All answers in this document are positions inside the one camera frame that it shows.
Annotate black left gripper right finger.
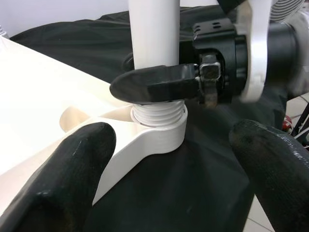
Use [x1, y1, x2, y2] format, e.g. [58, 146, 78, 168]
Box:
[228, 119, 309, 232]

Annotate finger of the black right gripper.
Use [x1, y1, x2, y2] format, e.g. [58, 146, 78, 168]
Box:
[110, 64, 201, 103]
[123, 52, 135, 72]

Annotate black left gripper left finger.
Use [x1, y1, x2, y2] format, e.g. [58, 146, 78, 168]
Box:
[0, 122, 117, 232]

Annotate white plastic table top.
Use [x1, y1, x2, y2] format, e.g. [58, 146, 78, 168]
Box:
[0, 36, 188, 206]

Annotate red round object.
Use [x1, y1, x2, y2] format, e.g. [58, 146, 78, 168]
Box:
[282, 116, 294, 132]

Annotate white round fan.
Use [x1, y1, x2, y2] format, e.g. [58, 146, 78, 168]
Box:
[269, 0, 307, 24]

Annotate black tablecloth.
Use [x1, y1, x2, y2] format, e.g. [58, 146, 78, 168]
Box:
[9, 11, 309, 232]

